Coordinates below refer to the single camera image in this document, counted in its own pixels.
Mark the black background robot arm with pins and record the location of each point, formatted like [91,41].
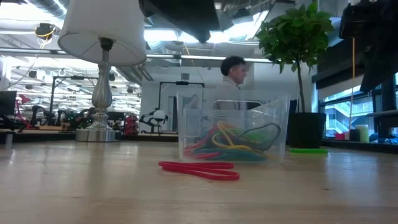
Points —
[77,118]
[40,116]

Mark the pale green cylinder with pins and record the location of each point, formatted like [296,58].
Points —
[362,133]

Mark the yellow rubber band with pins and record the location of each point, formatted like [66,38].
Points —
[230,146]

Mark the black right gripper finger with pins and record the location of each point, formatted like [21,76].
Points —
[382,62]

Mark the green rubber band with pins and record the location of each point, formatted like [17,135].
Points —
[255,138]
[308,151]

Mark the red rubber band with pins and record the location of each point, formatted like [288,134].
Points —
[224,178]
[199,154]

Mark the thin black rubber band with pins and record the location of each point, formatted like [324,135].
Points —
[264,124]

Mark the white ball black stand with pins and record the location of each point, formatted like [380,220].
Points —
[159,115]

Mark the dark cup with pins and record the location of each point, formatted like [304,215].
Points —
[354,135]

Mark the black gantry frame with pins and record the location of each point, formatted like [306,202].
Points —
[182,83]
[52,93]

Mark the black monitor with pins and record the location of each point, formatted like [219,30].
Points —
[7,102]

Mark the person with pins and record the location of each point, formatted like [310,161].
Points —
[233,70]

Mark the white shade silver table lamp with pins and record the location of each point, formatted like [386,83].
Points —
[101,93]

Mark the green plant in black pot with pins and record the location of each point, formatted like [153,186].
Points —
[306,130]

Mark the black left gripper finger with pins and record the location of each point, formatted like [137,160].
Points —
[186,15]

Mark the clear plastic bin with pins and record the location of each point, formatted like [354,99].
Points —
[192,124]

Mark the black cabinet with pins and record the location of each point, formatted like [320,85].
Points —
[293,107]

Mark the small red box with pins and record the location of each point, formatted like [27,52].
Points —
[339,136]

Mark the red equipment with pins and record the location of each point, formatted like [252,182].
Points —
[131,124]

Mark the blue rubber band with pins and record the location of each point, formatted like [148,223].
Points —
[236,157]

